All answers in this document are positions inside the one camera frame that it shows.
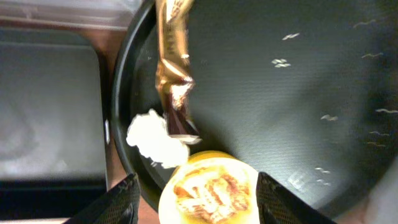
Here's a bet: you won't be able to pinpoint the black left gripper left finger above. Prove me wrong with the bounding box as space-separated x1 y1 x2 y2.
64 174 141 224

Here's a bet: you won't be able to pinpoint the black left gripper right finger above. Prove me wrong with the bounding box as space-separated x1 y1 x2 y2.
256 172 336 224

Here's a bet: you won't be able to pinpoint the yellow bowl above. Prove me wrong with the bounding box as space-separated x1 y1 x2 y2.
158 151 260 224

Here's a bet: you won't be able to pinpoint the peanut shell food scraps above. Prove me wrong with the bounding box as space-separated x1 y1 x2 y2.
173 166 251 223

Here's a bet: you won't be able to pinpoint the white tissue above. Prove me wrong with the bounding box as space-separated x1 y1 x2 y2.
126 109 190 169

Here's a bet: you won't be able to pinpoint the gold snack wrapper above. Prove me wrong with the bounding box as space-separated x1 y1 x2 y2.
155 0 201 144

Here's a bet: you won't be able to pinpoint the black rectangular tray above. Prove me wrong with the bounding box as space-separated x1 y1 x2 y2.
1 28 106 220

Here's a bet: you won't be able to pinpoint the black round tray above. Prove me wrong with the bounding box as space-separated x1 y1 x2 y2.
110 0 398 220

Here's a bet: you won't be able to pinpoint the clear plastic bin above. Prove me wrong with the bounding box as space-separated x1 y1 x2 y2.
1 0 143 30

